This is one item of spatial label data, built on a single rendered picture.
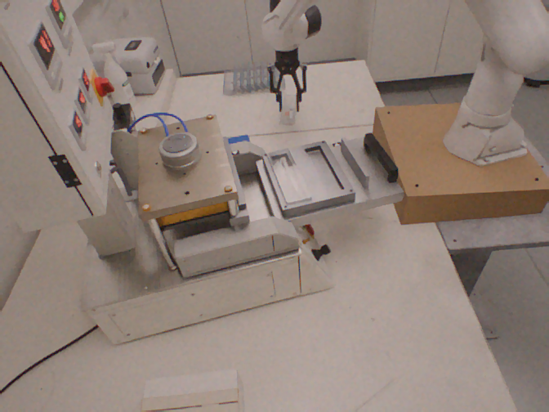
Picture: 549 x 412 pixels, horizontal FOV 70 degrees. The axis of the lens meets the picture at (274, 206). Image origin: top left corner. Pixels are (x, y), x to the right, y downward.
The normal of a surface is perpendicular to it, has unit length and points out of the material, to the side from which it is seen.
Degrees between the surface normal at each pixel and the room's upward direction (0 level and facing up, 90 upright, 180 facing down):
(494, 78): 36
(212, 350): 0
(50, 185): 90
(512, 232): 0
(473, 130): 86
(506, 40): 75
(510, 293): 0
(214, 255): 90
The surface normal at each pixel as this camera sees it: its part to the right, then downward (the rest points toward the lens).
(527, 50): -0.52, 0.37
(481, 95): -0.83, 0.45
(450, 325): -0.08, -0.69
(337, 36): 0.04, 0.72
